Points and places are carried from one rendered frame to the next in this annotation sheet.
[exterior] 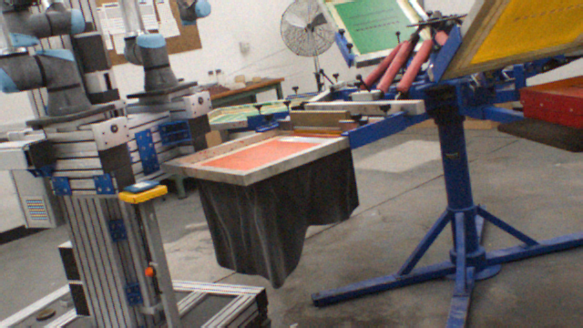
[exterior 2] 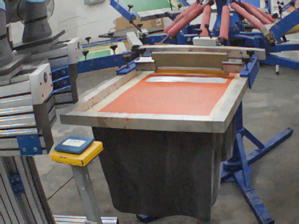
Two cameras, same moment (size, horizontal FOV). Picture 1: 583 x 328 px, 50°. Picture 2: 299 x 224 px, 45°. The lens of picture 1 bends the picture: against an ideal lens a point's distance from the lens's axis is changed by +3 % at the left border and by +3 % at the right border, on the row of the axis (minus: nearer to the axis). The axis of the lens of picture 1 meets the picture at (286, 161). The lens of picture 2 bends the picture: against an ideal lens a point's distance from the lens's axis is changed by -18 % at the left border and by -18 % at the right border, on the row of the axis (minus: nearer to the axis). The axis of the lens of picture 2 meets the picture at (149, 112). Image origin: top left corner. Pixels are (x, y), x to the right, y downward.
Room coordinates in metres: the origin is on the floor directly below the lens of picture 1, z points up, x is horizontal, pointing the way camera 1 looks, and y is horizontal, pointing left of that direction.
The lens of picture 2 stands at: (1.04, 0.86, 1.44)
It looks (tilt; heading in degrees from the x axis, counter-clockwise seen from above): 19 degrees down; 332
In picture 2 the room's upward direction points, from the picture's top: 7 degrees counter-clockwise
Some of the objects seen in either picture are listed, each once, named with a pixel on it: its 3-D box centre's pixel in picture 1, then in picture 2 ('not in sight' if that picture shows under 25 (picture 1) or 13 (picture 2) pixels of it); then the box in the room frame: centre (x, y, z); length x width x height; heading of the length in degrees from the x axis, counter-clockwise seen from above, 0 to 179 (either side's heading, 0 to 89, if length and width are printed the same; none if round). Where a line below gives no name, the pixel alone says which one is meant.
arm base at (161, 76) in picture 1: (158, 76); (36, 28); (2.70, 0.47, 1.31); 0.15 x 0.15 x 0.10
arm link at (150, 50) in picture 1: (152, 49); (33, 5); (2.71, 0.48, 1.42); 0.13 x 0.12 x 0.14; 33
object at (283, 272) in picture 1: (315, 210); (225, 147); (2.19, -0.08, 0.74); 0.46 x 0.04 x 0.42; 127
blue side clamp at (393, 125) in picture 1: (373, 130); (249, 71); (2.31, -0.35, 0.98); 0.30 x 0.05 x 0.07; 127
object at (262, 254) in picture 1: (234, 224); (153, 174); (2.22, 0.24, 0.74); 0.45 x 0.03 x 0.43; 37
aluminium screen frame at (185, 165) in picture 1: (281, 145); (175, 85); (2.39, 0.00, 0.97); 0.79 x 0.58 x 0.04; 127
